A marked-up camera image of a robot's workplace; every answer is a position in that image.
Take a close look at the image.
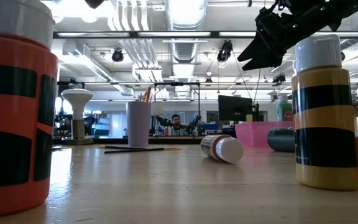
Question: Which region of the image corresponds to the white LED light bar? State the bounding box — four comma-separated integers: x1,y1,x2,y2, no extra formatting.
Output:
314,31,358,38
218,31,257,37
137,31,211,37
56,31,134,38

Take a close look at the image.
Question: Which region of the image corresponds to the lavender plastic cup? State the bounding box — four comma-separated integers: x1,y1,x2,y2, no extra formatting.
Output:
126,101,153,148

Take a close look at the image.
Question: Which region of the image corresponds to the black background rig frame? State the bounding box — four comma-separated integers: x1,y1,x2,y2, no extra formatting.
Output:
57,81,295,119

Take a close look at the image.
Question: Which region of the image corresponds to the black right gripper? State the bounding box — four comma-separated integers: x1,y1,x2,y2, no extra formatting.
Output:
237,21,298,72

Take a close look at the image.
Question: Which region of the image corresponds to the large black paint bottle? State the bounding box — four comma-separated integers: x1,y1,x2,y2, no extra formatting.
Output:
267,126,296,153

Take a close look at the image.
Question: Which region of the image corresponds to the black ceiling spotlight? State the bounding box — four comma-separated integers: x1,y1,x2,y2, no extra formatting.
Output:
111,49,125,63

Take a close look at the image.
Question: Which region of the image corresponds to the black overhead rig beam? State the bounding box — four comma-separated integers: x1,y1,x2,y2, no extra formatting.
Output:
52,30,358,40

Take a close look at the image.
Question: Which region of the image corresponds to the black overhead camera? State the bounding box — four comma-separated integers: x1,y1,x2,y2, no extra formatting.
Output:
216,39,234,62

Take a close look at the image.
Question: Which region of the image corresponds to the silver ventilation duct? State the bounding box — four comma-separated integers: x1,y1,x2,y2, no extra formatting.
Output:
165,0,209,63

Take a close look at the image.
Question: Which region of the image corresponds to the pink plastic bin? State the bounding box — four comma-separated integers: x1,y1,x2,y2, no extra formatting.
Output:
234,121,295,148

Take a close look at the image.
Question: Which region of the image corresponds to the yellow striped paint bottle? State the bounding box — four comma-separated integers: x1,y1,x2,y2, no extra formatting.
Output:
291,34,358,192

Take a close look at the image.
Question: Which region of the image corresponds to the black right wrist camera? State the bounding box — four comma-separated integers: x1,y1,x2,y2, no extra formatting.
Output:
255,6,281,35

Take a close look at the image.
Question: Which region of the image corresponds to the rust brown striped paint bottle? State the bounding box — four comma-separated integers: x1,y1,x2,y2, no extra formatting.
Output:
200,134,245,165

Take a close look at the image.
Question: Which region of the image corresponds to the black monitor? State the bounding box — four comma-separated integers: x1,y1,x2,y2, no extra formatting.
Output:
218,95,254,123

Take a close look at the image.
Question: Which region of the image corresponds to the white dome lamp brass base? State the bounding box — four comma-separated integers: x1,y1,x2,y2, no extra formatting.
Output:
60,88,94,146

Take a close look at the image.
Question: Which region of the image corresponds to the red-orange striped paint bottle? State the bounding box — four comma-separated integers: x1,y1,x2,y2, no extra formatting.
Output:
0,0,59,218

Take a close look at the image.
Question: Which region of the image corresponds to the person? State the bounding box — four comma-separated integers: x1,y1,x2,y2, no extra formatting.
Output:
166,113,188,136

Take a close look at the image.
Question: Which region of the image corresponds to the orange fan brush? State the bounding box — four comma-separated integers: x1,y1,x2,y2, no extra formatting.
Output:
103,147,182,154

